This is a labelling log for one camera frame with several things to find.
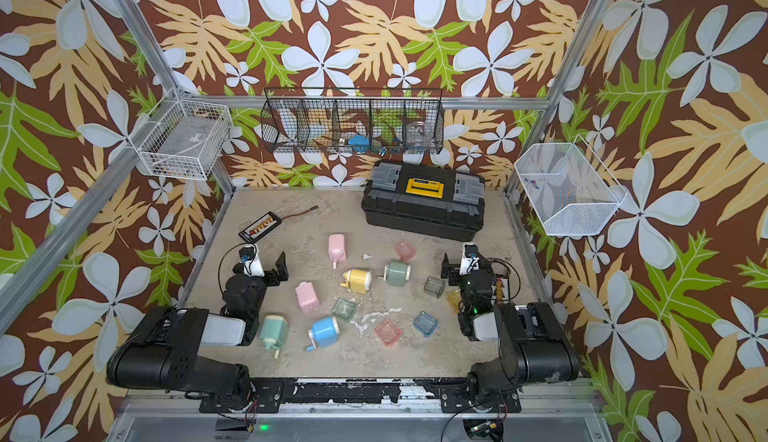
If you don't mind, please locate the green sharpener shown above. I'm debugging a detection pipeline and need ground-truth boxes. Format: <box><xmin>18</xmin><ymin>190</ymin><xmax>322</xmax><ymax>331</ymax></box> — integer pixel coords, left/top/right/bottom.
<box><xmin>382</xmin><ymin>261</ymin><xmax>411</xmax><ymax>287</ymax></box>
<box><xmin>259</xmin><ymin>314</ymin><xmax>289</xmax><ymax>359</ymax></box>

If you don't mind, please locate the pink sharpener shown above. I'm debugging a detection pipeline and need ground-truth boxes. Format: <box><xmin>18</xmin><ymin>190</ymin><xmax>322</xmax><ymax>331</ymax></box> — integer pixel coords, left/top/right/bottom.
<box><xmin>328</xmin><ymin>233</ymin><xmax>347</xmax><ymax>270</ymax></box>
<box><xmin>295</xmin><ymin>281</ymin><xmax>321</xmax><ymax>313</ymax></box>

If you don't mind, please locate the clear green tray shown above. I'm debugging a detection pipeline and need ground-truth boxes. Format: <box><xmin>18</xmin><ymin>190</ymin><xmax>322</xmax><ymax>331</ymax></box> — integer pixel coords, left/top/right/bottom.
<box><xmin>331</xmin><ymin>298</ymin><xmax>357</xmax><ymax>322</ymax></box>

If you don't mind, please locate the clear red tray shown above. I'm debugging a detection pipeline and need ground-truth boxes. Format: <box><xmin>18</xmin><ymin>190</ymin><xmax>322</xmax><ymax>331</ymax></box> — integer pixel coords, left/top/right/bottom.
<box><xmin>375</xmin><ymin>318</ymin><xmax>402</xmax><ymax>347</ymax></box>

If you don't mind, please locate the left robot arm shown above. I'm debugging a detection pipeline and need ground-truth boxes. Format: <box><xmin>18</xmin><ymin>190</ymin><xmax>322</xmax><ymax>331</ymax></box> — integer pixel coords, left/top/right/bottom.
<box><xmin>106</xmin><ymin>253</ymin><xmax>289</xmax><ymax>404</ymax></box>

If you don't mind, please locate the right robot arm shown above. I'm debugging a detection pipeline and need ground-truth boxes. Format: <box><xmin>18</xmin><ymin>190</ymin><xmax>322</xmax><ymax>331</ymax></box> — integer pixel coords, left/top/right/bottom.
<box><xmin>441</xmin><ymin>244</ymin><xmax>580</xmax><ymax>403</ymax></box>

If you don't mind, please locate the clear yellow tray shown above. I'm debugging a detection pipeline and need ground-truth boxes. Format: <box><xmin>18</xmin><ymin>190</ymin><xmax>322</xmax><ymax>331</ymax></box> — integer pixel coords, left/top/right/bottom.
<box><xmin>446</xmin><ymin>289</ymin><xmax>462</xmax><ymax>314</ymax></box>

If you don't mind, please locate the clear grey tray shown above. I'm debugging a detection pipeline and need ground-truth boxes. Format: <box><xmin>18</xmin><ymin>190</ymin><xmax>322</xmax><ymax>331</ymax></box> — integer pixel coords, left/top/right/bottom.
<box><xmin>423</xmin><ymin>277</ymin><xmax>446</xmax><ymax>298</ymax></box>

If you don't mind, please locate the clear blue tray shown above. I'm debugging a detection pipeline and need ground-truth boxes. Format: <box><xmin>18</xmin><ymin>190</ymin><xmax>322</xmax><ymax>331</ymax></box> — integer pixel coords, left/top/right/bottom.
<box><xmin>413</xmin><ymin>311</ymin><xmax>438</xmax><ymax>337</ymax></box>

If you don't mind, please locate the clear pink tray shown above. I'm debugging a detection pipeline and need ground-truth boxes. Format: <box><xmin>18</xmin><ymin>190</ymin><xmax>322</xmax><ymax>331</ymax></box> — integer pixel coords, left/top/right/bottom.
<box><xmin>394</xmin><ymin>240</ymin><xmax>416</xmax><ymax>262</ymax></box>

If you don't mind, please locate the blue pencil sharpener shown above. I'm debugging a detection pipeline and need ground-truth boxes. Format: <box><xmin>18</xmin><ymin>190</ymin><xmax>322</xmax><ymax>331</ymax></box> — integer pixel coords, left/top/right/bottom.
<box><xmin>306</xmin><ymin>316</ymin><xmax>340</xmax><ymax>351</ymax></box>

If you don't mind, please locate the pink sharpener upright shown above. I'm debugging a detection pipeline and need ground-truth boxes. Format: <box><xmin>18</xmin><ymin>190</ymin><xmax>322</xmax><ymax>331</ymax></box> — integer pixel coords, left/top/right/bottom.
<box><xmin>328</xmin><ymin>233</ymin><xmax>347</xmax><ymax>270</ymax></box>

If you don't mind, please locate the yellow pencil sharpener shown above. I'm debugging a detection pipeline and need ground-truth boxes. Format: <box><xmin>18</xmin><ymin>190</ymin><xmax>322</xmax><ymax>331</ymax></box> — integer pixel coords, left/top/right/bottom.
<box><xmin>340</xmin><ymin>269</ymin><xmax>373</xmax><ymax>294</ymax></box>

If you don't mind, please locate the black battery holder right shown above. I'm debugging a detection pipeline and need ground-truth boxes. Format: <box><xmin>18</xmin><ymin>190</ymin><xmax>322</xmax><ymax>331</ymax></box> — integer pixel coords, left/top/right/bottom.
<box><xmin>492</xmin><ymin>276</ymin><xmax>511</xmax><ymax>304</ymax></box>

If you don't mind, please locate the black battery holder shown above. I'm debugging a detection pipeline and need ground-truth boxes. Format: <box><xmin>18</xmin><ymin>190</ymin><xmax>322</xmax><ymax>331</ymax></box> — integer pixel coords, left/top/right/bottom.
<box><xmin>238</xmin><ymin>211</ymin><xmax>282</xmax><ymax>244</ymax></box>
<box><xmin>492</xmin><ymin>276</ymin><xmax>511</xmax><ymax>304</ymax></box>

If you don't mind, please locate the black battery holder left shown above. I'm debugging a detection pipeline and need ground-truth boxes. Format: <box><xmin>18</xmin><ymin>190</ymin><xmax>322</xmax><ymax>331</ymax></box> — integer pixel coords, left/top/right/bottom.
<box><xmin>238</xmin><ymin>211</ymin><xmax>282</xmax><ymax>244</ymax></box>

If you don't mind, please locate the black plastic toolbox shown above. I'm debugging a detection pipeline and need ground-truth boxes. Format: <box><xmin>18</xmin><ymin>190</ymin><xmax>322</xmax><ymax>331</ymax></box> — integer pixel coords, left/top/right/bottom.
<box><xmin>361</xmin><ymin>161</ymin><xmax>485</xmax><ymax>242</ymax></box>

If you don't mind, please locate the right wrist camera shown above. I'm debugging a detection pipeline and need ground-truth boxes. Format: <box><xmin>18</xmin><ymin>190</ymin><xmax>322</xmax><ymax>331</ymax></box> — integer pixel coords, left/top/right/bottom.
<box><xmin>459</xmin><ymin>243</ymin><xmax>481</xmax><ymax>276</ymax></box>

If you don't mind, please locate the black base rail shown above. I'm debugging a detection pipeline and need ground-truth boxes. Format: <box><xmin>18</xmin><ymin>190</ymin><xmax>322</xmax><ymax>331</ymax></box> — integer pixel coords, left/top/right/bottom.
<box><xmin>200</xmin><ymin>377</ymin><xmax>521</xmax><ymax>415</ymax></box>

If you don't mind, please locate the white wire basket right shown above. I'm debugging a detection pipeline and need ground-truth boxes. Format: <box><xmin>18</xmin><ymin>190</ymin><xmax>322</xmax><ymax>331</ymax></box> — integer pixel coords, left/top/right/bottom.
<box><xmin>515</xmin><ymin>136</ymin><xmax>628</xmax><ymax>238</ymax></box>

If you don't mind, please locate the white wire basket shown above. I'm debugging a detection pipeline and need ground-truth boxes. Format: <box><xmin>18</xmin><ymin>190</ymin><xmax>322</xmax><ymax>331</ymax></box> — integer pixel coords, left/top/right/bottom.
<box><xmin>515</xmin><ymin>136</ymin><xmax>628</xmax><ymax>238</ymax></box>
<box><xmin>131</xmin><ymin>89</ymin><xmax>233</xmax><ymax>181</ymax></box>

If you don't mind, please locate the white wire basket left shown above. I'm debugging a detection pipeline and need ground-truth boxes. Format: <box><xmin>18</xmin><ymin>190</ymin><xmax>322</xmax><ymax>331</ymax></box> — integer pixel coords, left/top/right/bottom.
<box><xmin>131</xmin><ymin>89</ymin><xmax>233</xmax><ymax>181</ymax></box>

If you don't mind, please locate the black wire basket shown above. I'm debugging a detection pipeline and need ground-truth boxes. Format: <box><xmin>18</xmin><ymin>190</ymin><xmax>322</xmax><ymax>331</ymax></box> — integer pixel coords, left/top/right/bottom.
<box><xmin>259</xmin><ymin>87</ymin><xmax>445</xmax><ymax>155</ymax></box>

